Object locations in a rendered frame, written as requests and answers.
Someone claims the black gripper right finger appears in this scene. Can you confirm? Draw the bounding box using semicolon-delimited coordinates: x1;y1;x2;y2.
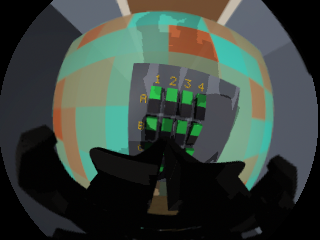
164;137;245;212

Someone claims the grey switch panel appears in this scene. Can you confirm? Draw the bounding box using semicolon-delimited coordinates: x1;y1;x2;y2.
128;63;240;164

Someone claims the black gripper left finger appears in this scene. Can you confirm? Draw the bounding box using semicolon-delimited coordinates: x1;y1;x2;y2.
89;136;167;208

